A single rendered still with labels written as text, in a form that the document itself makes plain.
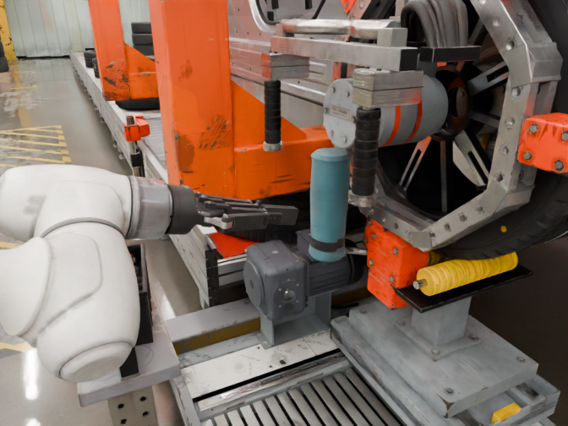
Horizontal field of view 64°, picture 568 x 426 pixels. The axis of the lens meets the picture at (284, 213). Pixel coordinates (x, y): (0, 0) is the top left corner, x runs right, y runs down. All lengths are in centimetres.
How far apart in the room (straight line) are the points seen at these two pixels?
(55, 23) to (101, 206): 1305
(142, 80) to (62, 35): 1054
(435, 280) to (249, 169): 60
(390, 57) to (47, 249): 49
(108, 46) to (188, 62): 193
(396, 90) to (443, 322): 72
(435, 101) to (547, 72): 22
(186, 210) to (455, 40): 45
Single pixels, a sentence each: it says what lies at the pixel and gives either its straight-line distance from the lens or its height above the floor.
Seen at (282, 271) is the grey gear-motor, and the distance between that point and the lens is 122.
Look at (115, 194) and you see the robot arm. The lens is 62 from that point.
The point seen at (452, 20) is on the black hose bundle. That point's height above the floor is 101.
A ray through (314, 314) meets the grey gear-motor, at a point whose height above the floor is 9.
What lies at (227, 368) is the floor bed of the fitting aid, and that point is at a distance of 140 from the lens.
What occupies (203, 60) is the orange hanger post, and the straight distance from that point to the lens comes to 120.
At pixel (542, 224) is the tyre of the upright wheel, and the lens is 88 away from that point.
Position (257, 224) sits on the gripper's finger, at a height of 72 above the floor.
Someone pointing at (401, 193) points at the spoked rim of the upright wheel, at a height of 63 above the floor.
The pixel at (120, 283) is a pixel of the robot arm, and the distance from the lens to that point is 52.
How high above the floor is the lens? 102
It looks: 24 degrees down
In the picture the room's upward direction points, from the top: straight up
